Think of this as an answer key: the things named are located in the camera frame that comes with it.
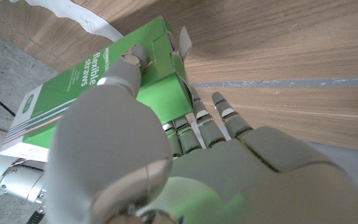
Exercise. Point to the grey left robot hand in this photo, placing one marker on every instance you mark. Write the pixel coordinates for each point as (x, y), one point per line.
(228, 186)

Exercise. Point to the green white straws box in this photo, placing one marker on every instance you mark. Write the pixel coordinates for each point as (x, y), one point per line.
(160, 68)

